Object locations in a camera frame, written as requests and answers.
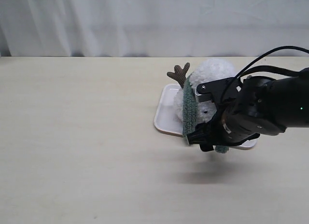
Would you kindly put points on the white plastic tray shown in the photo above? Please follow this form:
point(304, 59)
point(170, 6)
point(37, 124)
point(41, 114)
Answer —
point(168, 117)

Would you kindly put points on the white plush snowman toy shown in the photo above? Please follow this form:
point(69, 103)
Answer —
point(208, 71)

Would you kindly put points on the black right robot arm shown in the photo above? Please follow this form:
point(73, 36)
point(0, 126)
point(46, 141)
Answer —
point(288, 97)

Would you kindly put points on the green fuzzy scarf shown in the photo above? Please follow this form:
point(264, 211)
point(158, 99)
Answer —
point(194, 113)

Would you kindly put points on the white backdrop curtain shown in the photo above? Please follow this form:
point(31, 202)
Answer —
point(153, 28)

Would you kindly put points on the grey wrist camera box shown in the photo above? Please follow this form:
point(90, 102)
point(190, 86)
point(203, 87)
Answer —
point(202, 95)

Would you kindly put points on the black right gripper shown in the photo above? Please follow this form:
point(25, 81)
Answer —
point(244, 118)

